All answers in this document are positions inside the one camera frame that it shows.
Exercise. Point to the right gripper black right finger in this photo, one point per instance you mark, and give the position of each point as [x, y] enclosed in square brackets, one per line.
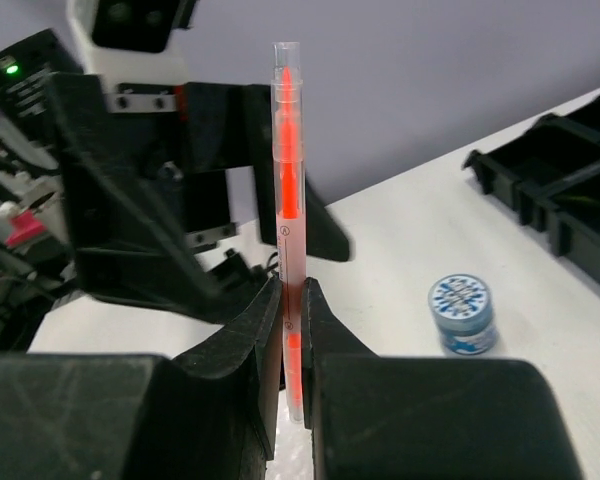
[377, 417]

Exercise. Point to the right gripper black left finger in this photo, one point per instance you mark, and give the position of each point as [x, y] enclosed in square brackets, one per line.
[208, 413]

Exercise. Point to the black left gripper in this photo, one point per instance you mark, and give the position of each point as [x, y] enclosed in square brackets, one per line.
[200, 160]

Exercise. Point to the thin orange highlighter pen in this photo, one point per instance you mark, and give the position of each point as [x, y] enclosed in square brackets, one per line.
[290, 210]

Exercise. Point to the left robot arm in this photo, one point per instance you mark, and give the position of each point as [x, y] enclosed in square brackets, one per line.
[27, 132]

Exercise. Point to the blue paint jar left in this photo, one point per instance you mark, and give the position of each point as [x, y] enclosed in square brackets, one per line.
[462, 308]

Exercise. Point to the black four-compartment organizer tray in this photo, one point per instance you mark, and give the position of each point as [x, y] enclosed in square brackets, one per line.
[550, 177]

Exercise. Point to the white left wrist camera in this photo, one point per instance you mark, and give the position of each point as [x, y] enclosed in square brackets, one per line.
[128, 46]

